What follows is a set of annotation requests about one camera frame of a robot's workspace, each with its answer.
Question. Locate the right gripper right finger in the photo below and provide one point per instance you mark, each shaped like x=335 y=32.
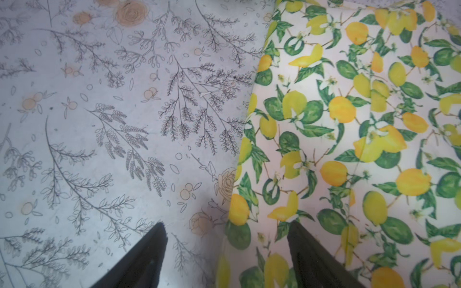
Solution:
x=314 y=266

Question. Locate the lemon print skirt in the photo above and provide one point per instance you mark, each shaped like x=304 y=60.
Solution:
x=353 y=131

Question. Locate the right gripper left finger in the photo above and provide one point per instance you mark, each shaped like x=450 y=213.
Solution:
x=142 y=265

